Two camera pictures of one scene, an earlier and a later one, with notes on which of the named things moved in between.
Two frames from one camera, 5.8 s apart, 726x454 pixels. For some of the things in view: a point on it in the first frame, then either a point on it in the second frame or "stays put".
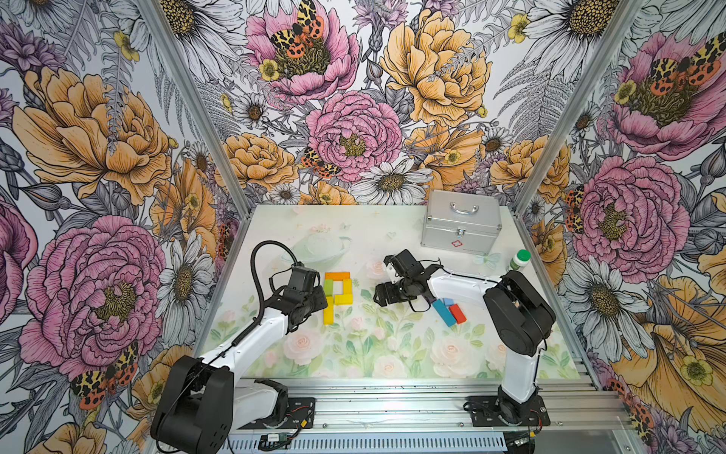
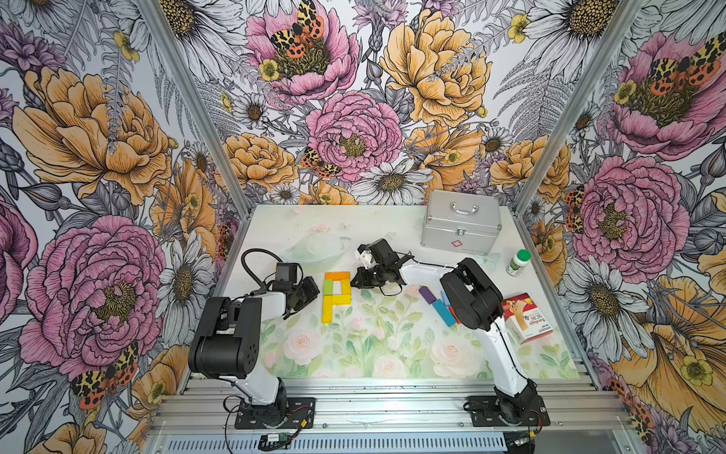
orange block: x=337 y=275 stays put
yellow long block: x=343 y=300 stays put
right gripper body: x=400 y=290 → x=371 y=278
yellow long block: x=328 y=312 stays put
